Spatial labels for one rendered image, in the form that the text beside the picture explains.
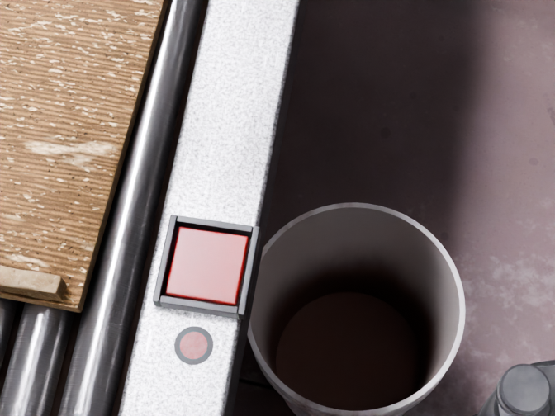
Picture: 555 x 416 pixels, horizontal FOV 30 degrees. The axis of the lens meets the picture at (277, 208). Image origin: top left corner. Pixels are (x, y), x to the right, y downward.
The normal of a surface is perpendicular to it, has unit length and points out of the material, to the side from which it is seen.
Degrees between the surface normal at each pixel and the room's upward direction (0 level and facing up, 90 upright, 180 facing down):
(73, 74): 0
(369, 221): 87
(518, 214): 0
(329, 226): 87
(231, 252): 0
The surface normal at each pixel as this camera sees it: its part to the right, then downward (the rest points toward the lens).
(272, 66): -0.04, -0.35
